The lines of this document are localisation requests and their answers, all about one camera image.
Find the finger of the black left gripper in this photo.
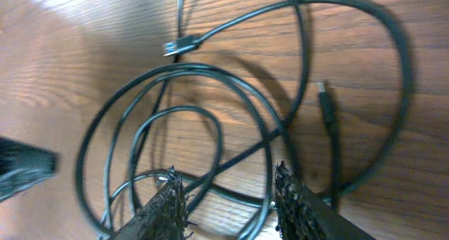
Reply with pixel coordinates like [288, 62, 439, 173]
[1, 137, 59, 202]

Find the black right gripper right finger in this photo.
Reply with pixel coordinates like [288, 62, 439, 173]
[274, 161, 372, 240]

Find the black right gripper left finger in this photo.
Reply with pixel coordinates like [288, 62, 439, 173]
[110, 167, 188, 240]

